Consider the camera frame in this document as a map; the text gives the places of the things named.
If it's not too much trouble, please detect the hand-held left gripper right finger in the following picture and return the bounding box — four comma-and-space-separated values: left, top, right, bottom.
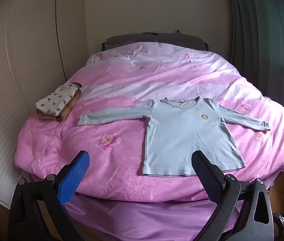
191, 150, 275, 241

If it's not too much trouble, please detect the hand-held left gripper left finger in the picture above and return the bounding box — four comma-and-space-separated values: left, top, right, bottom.
8, 151, 90, 241

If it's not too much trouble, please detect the light blue long-sleeve shirt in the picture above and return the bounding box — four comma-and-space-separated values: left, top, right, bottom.
77, 96, 271, 176

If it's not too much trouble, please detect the pink floral duvet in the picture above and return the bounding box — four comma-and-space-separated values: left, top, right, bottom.
14, 41, 284, 202

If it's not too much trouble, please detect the folded brown plaid garment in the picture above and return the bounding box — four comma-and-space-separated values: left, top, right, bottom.
40, 87, 82, 121

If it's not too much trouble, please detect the purple bed sheet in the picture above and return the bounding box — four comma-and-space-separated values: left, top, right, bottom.
35, 193, 245, 241

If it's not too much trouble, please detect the folded white printed garment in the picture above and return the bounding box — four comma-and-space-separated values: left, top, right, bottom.
35, 82, 83, 114

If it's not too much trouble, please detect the green curtain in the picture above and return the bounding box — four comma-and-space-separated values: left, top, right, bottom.
224, 0, 284, 111

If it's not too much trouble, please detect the grey padded headboard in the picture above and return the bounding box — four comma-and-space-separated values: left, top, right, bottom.
102, 33, 209, 53

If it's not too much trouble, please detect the white louvred wardrobe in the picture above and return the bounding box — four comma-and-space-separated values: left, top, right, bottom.
0, 0, 85, 210

